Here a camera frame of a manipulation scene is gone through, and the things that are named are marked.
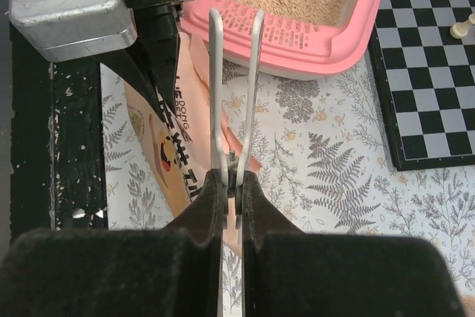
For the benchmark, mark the black white chessboard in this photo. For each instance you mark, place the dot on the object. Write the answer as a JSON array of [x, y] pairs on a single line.
[[425, 82]]

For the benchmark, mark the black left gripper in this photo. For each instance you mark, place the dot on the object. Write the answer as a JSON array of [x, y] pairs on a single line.
[[150, 65]]

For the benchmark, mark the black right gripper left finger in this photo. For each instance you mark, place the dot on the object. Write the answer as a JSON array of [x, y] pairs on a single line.
[[173, 271]]

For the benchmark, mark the cream chess piece front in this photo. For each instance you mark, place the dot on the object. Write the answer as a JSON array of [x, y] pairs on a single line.
[[460, 29]]

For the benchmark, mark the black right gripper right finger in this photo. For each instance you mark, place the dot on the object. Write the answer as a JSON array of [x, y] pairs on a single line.
[[287, 272]]

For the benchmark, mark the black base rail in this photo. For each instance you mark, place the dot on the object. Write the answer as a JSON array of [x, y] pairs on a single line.
[[57, 178]]

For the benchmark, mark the peach cat litter bag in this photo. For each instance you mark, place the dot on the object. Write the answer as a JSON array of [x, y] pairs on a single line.
[[177, 143]]

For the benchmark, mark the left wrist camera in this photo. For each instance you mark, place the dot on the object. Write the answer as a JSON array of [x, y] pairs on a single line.
[[62, 30]]

